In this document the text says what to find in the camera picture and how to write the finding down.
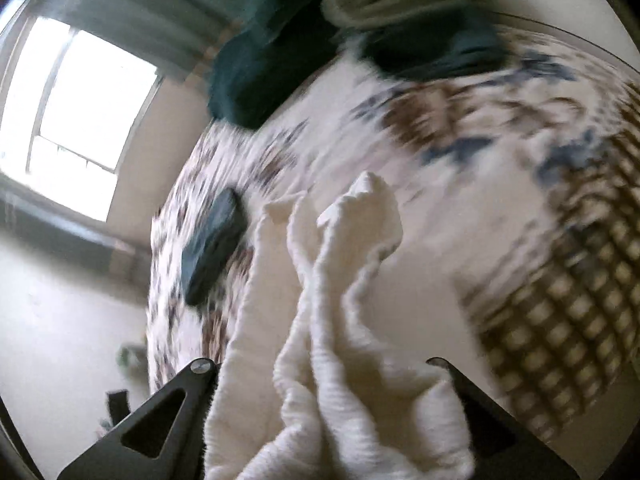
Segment folded teal pants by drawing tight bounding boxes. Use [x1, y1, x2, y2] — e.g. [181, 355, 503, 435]
[181, 188, 248, 307]

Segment window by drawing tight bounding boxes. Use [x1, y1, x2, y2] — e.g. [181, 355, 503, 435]
[1, 16, 162, 222]

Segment striped curtain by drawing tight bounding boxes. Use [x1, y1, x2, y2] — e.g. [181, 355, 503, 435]
[37, 0, 243, 80]

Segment white pants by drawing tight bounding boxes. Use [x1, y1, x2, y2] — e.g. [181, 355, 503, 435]
[204, 172, 475, 479]

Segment green white package on floor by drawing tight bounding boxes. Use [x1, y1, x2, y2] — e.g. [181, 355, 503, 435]
[116, 344, 148, 376]

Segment floral fleece blanket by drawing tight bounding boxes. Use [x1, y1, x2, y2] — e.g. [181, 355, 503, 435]
[147, 27, 639, 441]

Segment dark green clothing pile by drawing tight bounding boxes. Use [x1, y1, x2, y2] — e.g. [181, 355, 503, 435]
[208, 0, 506, 130]

